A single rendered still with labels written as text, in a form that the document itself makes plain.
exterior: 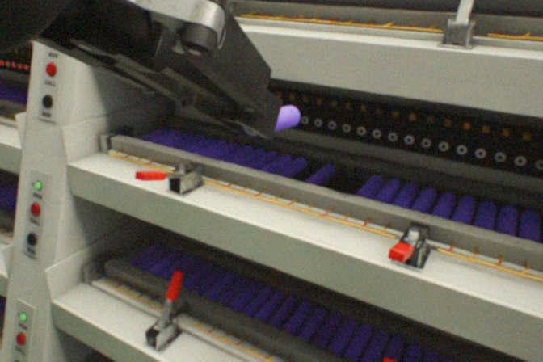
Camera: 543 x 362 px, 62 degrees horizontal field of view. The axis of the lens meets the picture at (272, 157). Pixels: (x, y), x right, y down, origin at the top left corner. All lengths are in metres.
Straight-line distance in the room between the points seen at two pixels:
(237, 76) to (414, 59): 0.23
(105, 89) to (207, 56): 0.50
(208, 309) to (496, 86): 0.42
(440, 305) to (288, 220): 0.16
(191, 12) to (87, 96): 0.49
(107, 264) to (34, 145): 0.20
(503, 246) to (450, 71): 0.16
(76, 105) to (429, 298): 0.48
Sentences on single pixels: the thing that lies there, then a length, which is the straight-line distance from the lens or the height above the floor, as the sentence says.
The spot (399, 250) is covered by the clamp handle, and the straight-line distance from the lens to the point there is 0.36.
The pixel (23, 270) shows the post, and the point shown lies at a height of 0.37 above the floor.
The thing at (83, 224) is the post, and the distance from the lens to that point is 0.70.
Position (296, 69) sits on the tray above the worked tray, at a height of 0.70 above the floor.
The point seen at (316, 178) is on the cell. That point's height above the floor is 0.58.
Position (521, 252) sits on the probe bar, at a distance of 0.46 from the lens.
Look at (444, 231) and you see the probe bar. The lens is 0.46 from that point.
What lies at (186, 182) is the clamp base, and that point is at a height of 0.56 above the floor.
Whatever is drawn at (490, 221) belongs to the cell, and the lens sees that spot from 0.50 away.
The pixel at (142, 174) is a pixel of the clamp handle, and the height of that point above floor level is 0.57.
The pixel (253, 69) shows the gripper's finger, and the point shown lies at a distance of 0.23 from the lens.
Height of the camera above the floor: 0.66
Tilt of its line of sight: 7 degrees down
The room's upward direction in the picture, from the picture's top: 10 degrees clockwise
